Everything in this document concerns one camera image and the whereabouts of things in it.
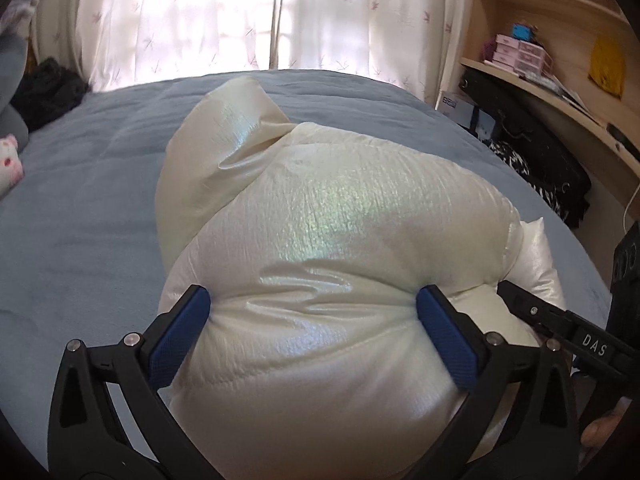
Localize blue bed cover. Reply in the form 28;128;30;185
0;69;615;480

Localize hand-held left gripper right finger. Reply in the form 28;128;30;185
416;284;582;480

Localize papers on desk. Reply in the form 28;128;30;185
525;72;601;117

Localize white puffy jacket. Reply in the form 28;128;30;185
155;76;568;480

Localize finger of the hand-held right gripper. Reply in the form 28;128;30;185
497;280;576;347

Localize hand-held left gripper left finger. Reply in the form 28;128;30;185
47;284;222;480

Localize zebra striped cloth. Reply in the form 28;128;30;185
487;139;572;223

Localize pink drawer organizer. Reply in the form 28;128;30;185
492;34;555;77

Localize pink white cat plush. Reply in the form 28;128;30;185
0;134;25;197

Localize black fuzzy cloth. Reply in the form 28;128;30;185
11;57;92;134

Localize yellow cloth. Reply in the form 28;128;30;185
588;35;627;100

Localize person's right hand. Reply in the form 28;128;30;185
581;406;627;449

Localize printed cardboard box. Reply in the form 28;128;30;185
435;90;502;142

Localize folded floral quilt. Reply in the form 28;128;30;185
0;0;41;36

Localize black bag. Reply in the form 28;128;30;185
459;69;592;228

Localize wooden bookshelf desk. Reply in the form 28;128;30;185
457;0;640;283

